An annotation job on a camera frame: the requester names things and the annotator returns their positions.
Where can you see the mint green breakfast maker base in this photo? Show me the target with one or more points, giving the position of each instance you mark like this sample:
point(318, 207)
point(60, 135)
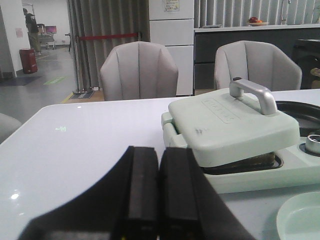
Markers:
point(293, 166)

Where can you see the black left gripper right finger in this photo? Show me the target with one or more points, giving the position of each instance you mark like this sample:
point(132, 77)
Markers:
point(190, 208)

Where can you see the grey chair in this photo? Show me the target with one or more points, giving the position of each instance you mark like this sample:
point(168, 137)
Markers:
point(259, 62)
point(139, 70)

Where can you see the silver left control knob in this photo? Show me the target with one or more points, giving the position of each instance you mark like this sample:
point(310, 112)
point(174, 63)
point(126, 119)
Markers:
point(312, 144)

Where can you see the black round frying pan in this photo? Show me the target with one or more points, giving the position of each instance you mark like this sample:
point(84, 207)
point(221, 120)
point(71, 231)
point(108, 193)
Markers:
point(307, 115)

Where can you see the white refrigerator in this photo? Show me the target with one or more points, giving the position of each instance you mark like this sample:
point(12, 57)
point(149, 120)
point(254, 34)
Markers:
point(171, 23)

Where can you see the grey chair left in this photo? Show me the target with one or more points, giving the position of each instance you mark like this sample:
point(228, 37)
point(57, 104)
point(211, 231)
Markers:
point(139, 70)

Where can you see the red barrier belt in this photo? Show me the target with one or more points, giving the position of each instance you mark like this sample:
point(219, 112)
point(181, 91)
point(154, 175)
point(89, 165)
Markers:
point(106, 37)

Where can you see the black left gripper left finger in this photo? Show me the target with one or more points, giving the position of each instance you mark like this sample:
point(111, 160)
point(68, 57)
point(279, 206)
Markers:
point(122, 205)

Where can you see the fruit plate on counter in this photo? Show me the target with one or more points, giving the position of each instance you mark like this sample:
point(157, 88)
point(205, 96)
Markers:
point(255, 22)

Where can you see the red bin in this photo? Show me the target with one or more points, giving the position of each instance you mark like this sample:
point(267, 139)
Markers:
point(28, 60)

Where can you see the mint green plate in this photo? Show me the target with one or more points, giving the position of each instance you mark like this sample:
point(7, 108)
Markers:
point(299, 217)

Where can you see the person in background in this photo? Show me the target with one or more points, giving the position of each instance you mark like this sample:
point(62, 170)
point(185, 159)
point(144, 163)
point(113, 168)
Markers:
point(31, 24)

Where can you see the bread slice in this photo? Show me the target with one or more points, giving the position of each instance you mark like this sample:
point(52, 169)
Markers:
point(262, 160)

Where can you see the pink monitor in background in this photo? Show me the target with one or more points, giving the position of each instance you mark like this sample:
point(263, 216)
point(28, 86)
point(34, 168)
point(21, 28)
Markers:
point(50, 29)

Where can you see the dark kitchen counter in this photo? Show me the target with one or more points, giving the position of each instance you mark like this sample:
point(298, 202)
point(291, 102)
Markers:
point(299, 42)

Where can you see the mint green sandwich maker lid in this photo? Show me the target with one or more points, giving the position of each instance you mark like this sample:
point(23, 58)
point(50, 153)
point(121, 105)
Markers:
point(229, 125)

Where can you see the grey chair right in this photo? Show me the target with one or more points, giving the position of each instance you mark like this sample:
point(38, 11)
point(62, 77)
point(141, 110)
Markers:
point(259, 62)

